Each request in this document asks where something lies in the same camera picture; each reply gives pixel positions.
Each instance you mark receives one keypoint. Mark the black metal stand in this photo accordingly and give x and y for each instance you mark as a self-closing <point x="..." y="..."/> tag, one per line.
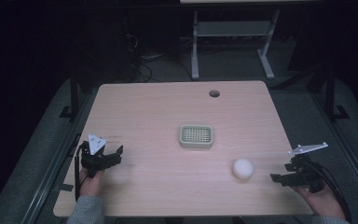
<point x="73" y="96"/>
<point x="332" y="96"/>

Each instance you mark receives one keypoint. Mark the person's right hand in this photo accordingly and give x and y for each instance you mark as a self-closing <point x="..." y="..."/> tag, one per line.
<point x="324" y="203"/>

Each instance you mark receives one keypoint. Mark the dark tape strip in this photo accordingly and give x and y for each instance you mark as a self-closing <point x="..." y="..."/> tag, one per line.
<point x="66" y="187"/>

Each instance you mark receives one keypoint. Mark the white mesh basket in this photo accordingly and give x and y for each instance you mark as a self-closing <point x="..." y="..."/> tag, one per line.
<point x="196" y="136"/>

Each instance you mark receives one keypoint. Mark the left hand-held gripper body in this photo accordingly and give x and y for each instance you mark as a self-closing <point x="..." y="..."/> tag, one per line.
<point x="93" y="160"/>

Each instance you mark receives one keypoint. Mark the grey metal table frame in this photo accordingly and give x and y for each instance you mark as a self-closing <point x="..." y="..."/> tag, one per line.
<point x="231" y="28"/>

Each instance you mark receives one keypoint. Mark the white round soap ball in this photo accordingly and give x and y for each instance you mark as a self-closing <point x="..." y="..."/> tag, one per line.
<point x="243" y="168"/>

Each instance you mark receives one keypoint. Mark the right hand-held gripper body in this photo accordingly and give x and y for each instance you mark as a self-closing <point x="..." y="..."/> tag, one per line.
<point x="307" y="175"/>

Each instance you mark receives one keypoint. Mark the person's left hand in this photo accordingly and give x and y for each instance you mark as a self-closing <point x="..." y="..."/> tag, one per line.
<point x="91" y="186"/>

